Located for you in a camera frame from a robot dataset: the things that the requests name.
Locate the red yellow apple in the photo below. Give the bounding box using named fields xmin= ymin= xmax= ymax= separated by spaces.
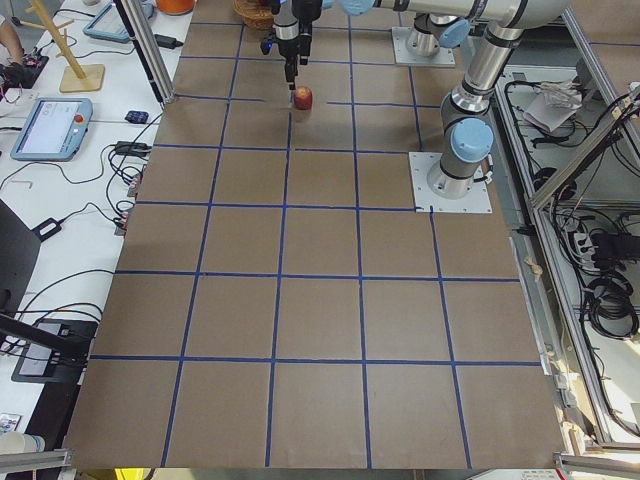
xmin=293 ymin=86 xmax=313 ymax=111

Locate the wooden mug tree stand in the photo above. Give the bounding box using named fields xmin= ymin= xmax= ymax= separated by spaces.
xmin=26 ymin=0 xmax=105 ymax=94

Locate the black monitor stand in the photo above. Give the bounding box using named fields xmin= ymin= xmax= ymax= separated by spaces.
xmin=0 ymin=199 xmax=99 ymax=431

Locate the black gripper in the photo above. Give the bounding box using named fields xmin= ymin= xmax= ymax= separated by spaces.
xmin=260 ymin=0 xmax=314 ymax=90

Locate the far teach pendant tablet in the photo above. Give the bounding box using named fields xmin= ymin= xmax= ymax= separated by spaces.
xmin=83 ymin=2 xmax=130 ymax=43

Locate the wicker basket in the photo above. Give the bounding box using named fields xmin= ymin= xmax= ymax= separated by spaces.
xmin=233 ymin=0 xmax=273 ymax=31

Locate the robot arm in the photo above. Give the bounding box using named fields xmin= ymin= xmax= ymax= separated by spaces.
xmin=260 ymin=1 xmax=470 ymax=91
xmin=340 ymin=1 xmax=568 ymax=199

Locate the orange round object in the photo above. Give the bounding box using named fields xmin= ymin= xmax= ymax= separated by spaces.
xmin=156 ymin=0 xmax=196 ymax=16

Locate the aluminium frame cage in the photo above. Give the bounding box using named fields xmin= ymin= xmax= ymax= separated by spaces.
xmin=492 ymin=1 xmax=639 ymax=455

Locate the black power adapter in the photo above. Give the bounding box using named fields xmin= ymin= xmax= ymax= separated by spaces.
xmin=154 ymin=34 xmax=184 ymax=49

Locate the near teach pendant tablet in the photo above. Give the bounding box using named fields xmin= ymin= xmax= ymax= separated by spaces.
xmin=10 ymin=98 xmax=93 ymax=162

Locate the small blue device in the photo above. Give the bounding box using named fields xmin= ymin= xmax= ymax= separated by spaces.
xmin=124 ymin=110 xmax=149 ymax=124

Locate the aluminium frame post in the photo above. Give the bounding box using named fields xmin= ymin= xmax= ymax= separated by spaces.
xmin=115 ymin=0 xmax=175 ymax=105

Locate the teach pendant tablet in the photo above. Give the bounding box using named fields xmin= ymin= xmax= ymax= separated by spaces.
xmin=10 ymin=98 xmax=93 ymax=162
xmin=83 ymin=2 xmax=130 ymax=43

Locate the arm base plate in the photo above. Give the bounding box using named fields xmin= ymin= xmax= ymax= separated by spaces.
xmin=408 ymin=152 xmax=493 ymax=214
xmin=391 ymin=27 xmax=456 ymax=68

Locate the crumpled white paper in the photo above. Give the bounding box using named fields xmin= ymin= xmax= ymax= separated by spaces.
xmin=523 ymin=81 xmax=583 ymax=133

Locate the white power strip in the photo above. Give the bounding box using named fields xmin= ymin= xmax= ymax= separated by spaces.
xmin=569 ymin=231 xmax=596 ymax=269

